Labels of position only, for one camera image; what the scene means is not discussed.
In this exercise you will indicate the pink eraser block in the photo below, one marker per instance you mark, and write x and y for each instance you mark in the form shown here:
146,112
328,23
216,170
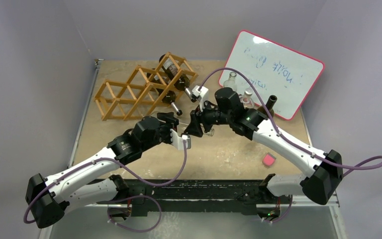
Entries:
268,160

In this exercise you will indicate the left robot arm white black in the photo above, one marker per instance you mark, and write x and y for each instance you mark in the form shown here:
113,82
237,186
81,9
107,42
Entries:
50,198

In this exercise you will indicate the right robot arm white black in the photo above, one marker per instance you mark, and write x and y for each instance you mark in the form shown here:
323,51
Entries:
320,171

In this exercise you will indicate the olive green wine bottle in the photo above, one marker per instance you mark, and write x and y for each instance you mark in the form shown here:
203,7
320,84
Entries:
169,98

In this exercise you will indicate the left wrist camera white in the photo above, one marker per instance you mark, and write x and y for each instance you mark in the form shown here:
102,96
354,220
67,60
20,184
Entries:
185,143

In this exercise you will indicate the clear square glass bottle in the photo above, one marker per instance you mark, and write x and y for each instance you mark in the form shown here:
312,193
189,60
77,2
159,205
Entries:
194,129

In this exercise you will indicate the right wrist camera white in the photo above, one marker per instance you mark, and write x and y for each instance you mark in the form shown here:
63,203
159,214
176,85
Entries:
200,94

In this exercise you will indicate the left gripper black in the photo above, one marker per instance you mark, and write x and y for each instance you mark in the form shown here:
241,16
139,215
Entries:
172,135

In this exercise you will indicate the wooden lattice wine rack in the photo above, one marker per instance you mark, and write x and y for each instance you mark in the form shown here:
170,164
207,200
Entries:
137,96

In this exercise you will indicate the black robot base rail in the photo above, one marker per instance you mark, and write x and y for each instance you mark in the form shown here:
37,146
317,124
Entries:
247,197

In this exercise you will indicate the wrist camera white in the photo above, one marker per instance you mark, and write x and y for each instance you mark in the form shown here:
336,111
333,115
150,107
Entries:
200,94
185,143

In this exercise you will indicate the clear bottle green label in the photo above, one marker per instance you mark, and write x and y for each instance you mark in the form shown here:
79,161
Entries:
246,98

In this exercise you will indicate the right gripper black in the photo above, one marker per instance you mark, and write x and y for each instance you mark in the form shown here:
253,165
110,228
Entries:
197,120

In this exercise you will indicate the dark bottle beige label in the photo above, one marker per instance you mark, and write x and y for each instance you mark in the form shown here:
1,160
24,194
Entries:
179,70

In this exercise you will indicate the pink framed whiteboard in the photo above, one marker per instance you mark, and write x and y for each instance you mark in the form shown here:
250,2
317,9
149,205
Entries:
273,69

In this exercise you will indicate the dark green wine bottle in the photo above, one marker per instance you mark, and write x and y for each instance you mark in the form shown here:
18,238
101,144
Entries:
269,105

